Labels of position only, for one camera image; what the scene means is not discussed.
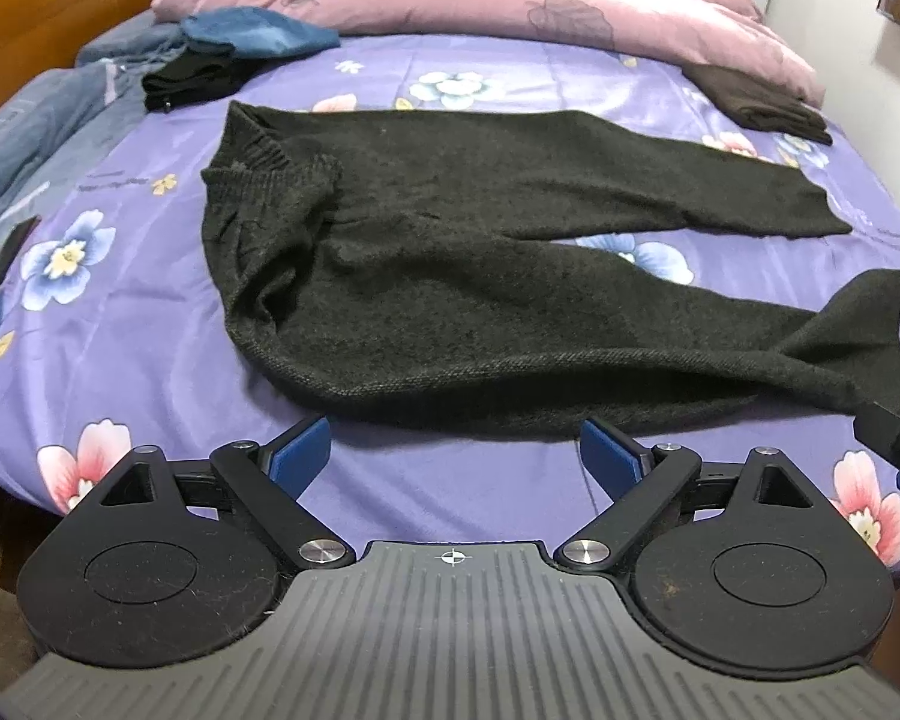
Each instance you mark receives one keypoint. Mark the blue denim jeans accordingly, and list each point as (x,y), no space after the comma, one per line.
(37,127)

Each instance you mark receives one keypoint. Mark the black folded garment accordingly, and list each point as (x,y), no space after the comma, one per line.
(191,79)

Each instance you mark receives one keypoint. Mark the dark grey knit sweater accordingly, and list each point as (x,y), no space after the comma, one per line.
(450,262)

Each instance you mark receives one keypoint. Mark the purple floral bed sheet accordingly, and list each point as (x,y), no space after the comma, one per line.
(120,360)

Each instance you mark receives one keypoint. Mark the blue cloth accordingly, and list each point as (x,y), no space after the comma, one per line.
(255,30)

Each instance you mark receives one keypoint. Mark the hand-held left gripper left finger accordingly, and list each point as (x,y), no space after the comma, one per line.
(304,454)

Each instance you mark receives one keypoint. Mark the black phone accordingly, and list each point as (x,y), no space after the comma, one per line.
(4,259)

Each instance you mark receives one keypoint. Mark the dark brown folded garment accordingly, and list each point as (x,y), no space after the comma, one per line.
(757,101)

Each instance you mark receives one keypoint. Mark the wooden headboard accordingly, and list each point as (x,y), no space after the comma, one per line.
(52,7)

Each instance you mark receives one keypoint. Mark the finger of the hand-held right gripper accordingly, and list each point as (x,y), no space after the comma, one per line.
(896,439)

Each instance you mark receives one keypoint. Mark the pink quilt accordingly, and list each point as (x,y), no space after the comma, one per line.
(495,0)

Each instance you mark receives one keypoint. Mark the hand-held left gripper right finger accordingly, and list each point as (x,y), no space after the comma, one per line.
(607,454)

